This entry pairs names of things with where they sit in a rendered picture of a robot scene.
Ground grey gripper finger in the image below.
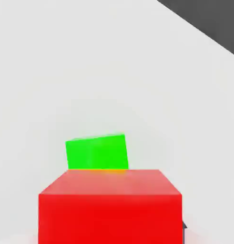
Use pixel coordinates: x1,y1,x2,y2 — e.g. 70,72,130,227
182,221,200,244

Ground small red cube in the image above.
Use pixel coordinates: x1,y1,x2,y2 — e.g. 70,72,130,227
38,169,183,244

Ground small green cube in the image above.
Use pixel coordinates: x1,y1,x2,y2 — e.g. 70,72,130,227
65,133,129,170

